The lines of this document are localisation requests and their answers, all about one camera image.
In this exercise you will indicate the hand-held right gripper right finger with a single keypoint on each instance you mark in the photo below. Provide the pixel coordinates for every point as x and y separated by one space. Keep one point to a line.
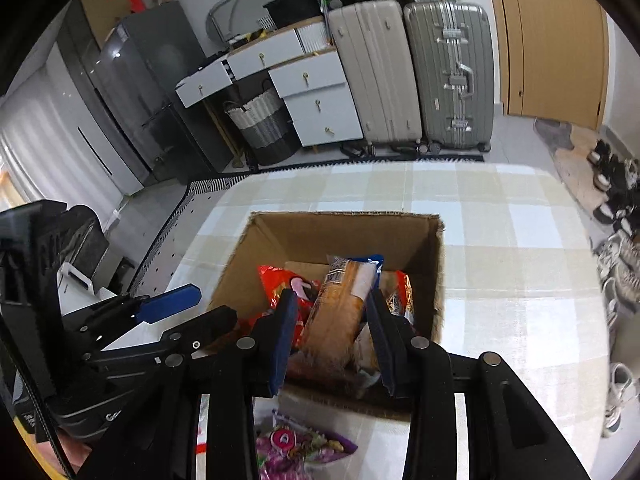
385 345

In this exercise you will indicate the blue cookie packet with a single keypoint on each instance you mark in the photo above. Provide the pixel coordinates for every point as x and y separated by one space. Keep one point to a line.
375 261

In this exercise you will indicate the brown cardboard box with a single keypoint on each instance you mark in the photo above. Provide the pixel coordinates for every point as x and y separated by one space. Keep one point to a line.
420 260

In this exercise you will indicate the tan board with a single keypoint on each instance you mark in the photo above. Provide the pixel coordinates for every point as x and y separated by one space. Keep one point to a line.
105 5

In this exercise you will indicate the red cookie packet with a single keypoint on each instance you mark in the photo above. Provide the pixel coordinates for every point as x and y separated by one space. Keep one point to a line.
272 285

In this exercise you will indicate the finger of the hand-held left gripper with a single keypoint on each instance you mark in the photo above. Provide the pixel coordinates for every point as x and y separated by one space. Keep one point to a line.
190 327
170 302

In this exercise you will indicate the white bin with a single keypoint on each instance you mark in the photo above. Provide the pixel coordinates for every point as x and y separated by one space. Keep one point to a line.
85 285

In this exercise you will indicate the beige suitcase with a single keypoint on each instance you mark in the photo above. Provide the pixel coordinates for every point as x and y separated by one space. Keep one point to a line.
380 75

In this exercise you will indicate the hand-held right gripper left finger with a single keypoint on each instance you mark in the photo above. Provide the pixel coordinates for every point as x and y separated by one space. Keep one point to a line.
280 345

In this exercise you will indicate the woven laundry basket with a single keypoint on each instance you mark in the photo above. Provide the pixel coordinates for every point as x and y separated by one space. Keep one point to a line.
260 130

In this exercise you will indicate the orange bread packet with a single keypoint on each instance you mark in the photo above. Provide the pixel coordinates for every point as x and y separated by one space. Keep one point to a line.
335 310

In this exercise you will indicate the white drawer unit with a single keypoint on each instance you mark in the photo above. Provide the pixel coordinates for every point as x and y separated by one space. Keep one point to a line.
320 105

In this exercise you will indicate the red triangular chip packet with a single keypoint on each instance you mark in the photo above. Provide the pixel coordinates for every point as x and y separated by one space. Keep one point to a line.
402 290

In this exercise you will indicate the grey doormat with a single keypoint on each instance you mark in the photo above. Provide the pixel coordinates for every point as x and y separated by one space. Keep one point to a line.
555 135

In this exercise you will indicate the dark cloth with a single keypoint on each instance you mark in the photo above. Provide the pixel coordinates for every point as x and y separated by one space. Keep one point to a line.
87 240

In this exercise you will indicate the grey refrigerator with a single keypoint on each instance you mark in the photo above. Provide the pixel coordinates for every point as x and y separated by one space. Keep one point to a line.
150 85

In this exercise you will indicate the brown floor mat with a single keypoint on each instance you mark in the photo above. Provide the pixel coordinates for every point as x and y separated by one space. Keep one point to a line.
580 170

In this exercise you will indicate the black storage box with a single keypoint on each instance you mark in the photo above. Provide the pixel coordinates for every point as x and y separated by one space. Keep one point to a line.
292 10

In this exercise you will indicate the silver suitcase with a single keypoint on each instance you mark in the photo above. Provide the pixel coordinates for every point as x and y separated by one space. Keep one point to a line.
450 60

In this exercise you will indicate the white curtain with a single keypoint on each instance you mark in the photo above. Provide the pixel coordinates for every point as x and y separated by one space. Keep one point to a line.
30 160

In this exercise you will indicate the dark glass cabinet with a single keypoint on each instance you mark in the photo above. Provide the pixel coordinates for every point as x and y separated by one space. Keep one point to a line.
85 60

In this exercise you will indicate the grey metal tube frame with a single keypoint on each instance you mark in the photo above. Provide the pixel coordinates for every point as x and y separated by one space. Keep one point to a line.
220 7

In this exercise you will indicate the pile of loose shoes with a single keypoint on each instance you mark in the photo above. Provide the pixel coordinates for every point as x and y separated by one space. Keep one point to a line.
620 260

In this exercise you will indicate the wooden door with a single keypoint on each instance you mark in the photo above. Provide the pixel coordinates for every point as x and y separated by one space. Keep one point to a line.
555 45

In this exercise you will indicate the white desk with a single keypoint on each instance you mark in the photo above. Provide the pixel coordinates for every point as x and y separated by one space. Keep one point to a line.
260 57

